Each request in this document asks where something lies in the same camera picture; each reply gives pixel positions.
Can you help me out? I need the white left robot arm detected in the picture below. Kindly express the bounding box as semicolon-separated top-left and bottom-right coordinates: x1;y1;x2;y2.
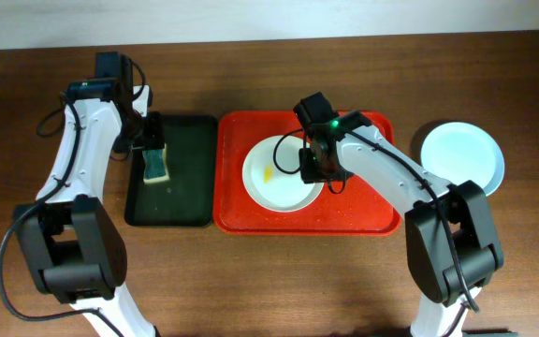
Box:
8;79;159;336

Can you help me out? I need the green yellow sponge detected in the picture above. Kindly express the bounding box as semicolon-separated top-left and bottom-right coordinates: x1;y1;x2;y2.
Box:
142;147;169;184

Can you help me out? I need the black plastic tray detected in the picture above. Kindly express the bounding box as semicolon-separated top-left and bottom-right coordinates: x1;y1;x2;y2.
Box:
124;115;218;227

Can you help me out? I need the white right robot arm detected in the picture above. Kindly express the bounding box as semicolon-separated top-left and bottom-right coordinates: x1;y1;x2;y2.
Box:
295;109;503;336

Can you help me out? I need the red plastic tray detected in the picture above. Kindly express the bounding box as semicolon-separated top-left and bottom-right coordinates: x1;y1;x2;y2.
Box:
213;110;401;236

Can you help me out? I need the light blue plate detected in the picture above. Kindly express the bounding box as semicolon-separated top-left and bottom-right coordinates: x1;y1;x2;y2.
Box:
420;122;505;196

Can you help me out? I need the white plate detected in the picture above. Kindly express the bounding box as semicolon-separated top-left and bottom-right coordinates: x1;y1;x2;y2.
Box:
241;136;324;212

